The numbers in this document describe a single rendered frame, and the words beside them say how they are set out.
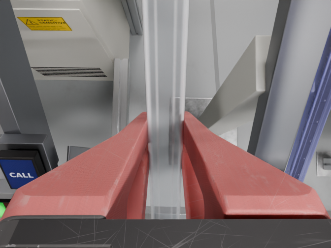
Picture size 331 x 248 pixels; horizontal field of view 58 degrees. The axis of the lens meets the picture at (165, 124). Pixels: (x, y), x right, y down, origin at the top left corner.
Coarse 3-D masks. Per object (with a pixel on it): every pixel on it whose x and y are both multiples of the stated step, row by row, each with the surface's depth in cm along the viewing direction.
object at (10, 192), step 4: (0, 180) 39; (4, 180) 39; (0, 184) 38; (4, 184) 38; (0, 188) 38; (4, 188) 38; (8, 188) 38; (0, 192) 37; (4, 192) 37; (8, 192) 37; (12, 192) 37; (0, 196) 38; (4, 196) 38; (8, 196) 38
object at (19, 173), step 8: (0, 160) 30; (8, 160) 30; (16, 160) 30; (24, 160) 30; (8, 168) 31; (16, 168) 31; (24, 168) 31; (32, 168) 31; (8, 176) 32; (16, 176) 32; (24, 176) 32; (32, 176) 32; (16, 184) 33; (24, 184) 33
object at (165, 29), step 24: (144, 0) 9; (168, 0) 9; (144, 24) 9; (168, 24) 9; (144, 48) 10; (168, 48) 9; (168, 72) 10; (168, 96) 10; (168, 120) 11; (168, 144) 12; (168, 168) 12; (168, 192) 13; (168, 216) 14
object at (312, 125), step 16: (320, 64) 21; (320, 80) 21; (320, 96) 21; (304, 112) 23; (320, 112) 22; (304, 128) 23; (320, 128) 23; (304, 144) 24; (304, 160) 25; (304, 176) 26
